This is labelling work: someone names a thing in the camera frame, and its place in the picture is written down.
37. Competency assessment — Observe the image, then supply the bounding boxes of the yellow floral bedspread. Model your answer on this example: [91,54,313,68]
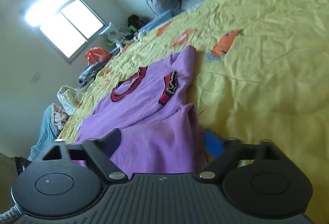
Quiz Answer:
[60,0,328,223]

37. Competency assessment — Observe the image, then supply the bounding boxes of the orange plastic bag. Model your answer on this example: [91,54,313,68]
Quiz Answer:
[84,47,111,65]

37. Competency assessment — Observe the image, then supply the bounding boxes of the light blue cloth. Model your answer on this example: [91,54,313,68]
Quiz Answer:
[28,103,59,162]

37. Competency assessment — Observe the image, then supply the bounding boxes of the checkered fabric bag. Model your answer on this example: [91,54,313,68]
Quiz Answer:
[146,0,181,17]

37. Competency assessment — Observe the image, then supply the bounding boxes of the window with metal frame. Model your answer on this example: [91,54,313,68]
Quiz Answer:
[21,0,107,63]

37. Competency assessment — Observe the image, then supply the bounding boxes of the black backpack by wall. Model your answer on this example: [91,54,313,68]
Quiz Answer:
[128,14,152,30]

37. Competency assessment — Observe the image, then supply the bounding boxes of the purple knit sweater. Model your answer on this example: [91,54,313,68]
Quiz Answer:
[75,46,202,176]

